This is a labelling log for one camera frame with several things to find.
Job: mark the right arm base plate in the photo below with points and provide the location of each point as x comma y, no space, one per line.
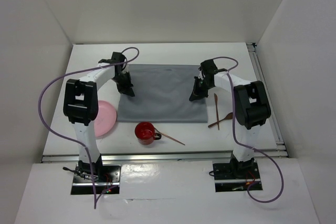
226,181

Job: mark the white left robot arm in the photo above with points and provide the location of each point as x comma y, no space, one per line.
81,106

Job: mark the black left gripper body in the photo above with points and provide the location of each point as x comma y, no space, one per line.
124,77

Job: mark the grey cloth placemat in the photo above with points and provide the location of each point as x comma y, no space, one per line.
162,95

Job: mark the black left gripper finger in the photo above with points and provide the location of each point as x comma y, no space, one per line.
132,94
124,91

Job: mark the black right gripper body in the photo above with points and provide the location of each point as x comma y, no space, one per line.
207,87

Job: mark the pink plate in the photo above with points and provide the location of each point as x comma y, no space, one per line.
106,118

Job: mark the copper spoon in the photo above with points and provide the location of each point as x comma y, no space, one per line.
227,117

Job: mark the red enamel mug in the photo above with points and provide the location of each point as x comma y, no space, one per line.
146,133

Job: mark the aluminium front table rail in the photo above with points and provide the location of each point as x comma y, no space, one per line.
278,153

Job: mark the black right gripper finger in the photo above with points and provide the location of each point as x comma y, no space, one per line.
196,87
199,97

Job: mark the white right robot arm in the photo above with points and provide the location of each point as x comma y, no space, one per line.
251,110

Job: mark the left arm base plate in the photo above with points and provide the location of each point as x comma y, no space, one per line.
109,180

